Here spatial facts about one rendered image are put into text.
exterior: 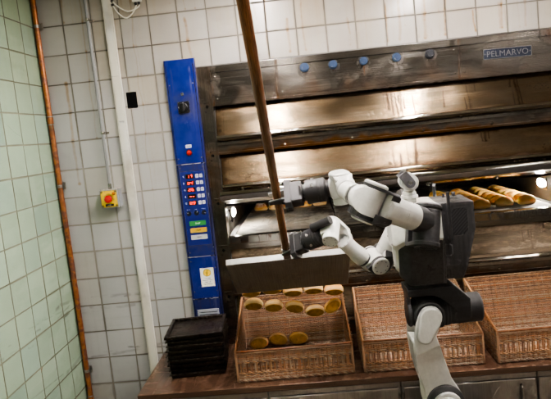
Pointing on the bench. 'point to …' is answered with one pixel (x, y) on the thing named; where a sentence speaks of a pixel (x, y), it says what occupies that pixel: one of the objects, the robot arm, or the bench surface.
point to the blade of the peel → (289, 271)
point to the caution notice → (207, 277)
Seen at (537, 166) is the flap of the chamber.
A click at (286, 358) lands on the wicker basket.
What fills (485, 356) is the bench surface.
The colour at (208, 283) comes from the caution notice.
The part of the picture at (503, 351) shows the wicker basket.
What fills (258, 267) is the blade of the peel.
